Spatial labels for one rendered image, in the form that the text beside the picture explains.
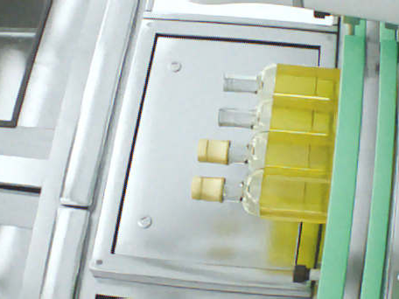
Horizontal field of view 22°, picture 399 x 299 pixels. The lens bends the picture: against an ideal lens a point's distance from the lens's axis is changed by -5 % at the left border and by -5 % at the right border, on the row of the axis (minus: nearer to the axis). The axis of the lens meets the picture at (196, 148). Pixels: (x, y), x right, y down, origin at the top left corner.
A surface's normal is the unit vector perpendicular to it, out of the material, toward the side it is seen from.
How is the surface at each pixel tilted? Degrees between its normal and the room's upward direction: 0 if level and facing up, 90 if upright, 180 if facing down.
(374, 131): 90
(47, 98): 90
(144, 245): 90
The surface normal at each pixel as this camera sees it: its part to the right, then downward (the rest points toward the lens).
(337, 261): -0.09, -0.50
